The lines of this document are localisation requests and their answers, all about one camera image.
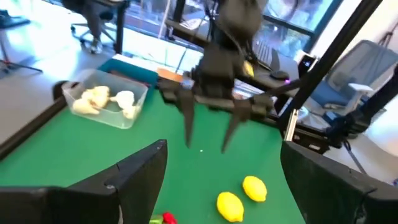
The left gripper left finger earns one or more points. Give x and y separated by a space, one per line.
133 186

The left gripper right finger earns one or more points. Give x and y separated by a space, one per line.
326 186

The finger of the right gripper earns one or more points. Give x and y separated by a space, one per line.
237 118
188 121

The white garlic clove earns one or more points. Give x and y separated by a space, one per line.
102 91
84 107
130 112
90 98

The round white garlic bulb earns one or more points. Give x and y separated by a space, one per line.
124 98

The yellow lemon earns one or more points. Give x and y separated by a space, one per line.
230 207
255 188

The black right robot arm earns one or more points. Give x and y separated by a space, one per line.
239 18

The small red pepper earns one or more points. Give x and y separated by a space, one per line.
169 218

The green table mat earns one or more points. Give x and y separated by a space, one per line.
93 149

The black computer mouse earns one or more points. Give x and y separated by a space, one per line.
280 75

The blue plastic bin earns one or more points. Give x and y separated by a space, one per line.
133 71

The clear plastic bin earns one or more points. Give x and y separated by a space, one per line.
93 119

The large glass window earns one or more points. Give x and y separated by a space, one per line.
289 37

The black device with screen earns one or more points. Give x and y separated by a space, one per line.
306 63

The blue-grey office chair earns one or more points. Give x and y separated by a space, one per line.
357 74

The black office chair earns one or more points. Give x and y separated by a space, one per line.
107 31

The person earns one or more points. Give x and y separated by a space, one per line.
90 21

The silver corner bracket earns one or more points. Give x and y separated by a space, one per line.
292 124

